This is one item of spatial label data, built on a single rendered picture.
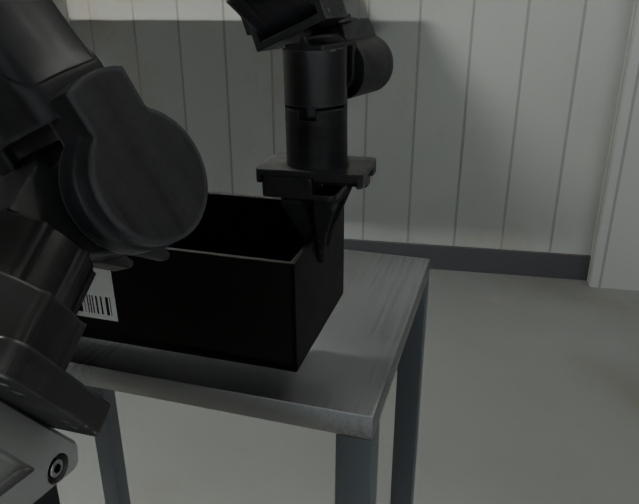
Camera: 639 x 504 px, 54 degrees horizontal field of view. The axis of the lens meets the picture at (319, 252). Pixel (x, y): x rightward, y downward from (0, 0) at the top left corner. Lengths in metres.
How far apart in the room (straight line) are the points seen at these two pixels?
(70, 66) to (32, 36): 0.02
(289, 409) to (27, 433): 0.39
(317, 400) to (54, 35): 0.45
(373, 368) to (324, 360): 0.06
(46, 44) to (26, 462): 0.21
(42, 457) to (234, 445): 1.57
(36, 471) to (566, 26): 2.73
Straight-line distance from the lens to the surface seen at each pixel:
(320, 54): 0.55
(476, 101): 2.89
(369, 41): 0.63
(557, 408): 2.18
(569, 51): 2.91
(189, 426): 2.01
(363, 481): 0.71
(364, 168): 0.57
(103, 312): 0.66
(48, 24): 0.37
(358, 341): 0.79
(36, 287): 0.32
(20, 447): 0.34
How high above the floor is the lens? 1.19
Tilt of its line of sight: 22 degrees down
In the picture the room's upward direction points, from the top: straight up
